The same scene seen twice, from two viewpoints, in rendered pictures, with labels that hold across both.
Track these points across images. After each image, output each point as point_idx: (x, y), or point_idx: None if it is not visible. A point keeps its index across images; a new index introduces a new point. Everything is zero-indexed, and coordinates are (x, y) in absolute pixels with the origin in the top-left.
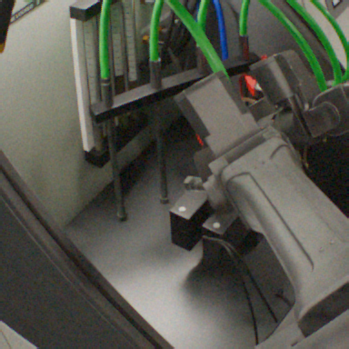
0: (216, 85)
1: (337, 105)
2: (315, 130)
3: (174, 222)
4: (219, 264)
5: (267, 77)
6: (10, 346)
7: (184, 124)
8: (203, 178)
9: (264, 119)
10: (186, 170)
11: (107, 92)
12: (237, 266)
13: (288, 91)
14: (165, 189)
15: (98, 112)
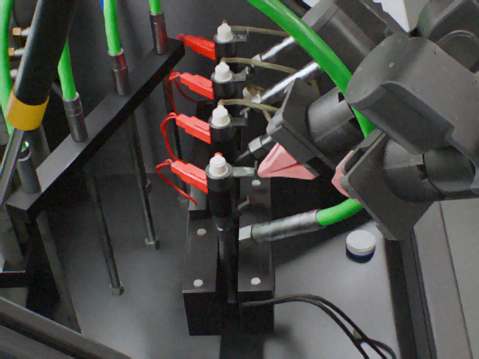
0: (434, 53)
1: (469, 28)
2: None
3: (193, 304)
4: (271, 333)
5: (336, 39)
6: None
7: (68, 186)
8: (371, 206)
9: (321, 107)
10: (115, 240)
11: (31, 169)
12: (338, 319)
13: (370, 46)
14: (117, 274)
15: (28, 204)
